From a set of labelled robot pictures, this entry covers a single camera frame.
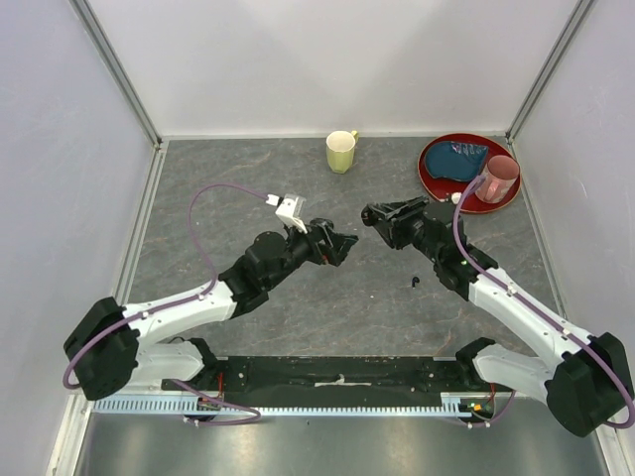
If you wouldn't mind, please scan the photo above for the pink patterned cup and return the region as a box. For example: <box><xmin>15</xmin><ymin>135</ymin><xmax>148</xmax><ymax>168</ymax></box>
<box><xmin>475</xmin><ymin>155</ymin><xmax>520</xmax><ymax>203</ymax></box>

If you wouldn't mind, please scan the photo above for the red round tray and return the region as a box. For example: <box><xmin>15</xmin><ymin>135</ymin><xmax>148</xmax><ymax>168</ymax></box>
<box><xmin>418</xmin><ymin>133</ymin><xmax>511</xmax><ymax>201</ymax></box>

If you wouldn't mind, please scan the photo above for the blue ceramic plate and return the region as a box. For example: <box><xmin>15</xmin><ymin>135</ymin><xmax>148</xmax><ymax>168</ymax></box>
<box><xmin>424</xmin><ymin>141</ymin><xmax>489</xmax><ymax>182</ymax></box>

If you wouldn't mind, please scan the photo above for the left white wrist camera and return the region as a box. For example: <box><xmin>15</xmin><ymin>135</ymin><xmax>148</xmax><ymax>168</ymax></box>
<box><xmin>266</xmin><ymin>193</ymin><xmax>308</xmax><ymax>234</ymax></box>

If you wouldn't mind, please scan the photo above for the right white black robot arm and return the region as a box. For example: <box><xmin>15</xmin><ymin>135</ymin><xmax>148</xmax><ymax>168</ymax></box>
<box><xmin>361</xmin><ymin>197</ymin><xmax>634</xmax><ymax>437</ymax></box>

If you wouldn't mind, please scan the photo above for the yellow green mug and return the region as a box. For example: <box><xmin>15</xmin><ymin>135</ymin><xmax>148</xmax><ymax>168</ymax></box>
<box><xmin>325</xmin><ymin>130</ymin><xmax>358</xmax><ymax>174</ymax></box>

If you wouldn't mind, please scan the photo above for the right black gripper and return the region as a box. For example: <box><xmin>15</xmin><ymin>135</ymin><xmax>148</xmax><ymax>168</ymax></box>
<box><xmin>369</xmin><ymin>194</ymin><xmax>442</xmax><ymax>263</ymax></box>

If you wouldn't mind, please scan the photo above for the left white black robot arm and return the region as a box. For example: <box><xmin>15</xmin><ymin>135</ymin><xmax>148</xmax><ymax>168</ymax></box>
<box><xmin>63</xmin><ymin>218</ymin><xmax>358</xmax><ymax>401</ymax></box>

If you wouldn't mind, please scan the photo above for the aluminium frame post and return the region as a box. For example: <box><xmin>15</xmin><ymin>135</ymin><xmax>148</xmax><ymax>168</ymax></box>
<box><xmin>505</xmin><ymin>0</ymin><xmax>596</xmax><ymax>146</ymax></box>
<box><xmin>69</xmin><ymin>0</ymin><xmax>163</xmax><ymax>149</ymax></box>

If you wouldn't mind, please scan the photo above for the right aluminium frame post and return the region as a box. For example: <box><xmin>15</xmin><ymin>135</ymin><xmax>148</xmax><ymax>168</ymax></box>
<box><xmin>505</xmin><ymin>0</ymin><xmax>596</xmax><ymax>146</ymax></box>

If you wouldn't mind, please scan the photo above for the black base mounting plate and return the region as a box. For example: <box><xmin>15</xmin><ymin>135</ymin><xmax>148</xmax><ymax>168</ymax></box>
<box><xmin>188</xmin><ymin>356</ymin><xmax>492</xmax><ymax>408</ymax></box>

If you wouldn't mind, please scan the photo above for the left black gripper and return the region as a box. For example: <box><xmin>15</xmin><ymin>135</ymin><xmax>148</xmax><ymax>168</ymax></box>
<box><xmin>265</xmin><ymin>217</ymin><xmax>357</xmax><ymax>290</ymax></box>

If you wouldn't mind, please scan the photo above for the light blue cable duct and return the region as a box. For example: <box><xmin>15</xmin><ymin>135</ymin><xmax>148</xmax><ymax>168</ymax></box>
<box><xmin>92</xmin><ymin>393</ymin><xmax>472</xmax><ymax>418</ymax></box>

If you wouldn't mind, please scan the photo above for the left aluminium frame post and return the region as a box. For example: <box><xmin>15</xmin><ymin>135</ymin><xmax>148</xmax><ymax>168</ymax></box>
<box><xmin>69</xmin><ymin>0</ymin><xmax>163</xmax><ymax>149</ymax></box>

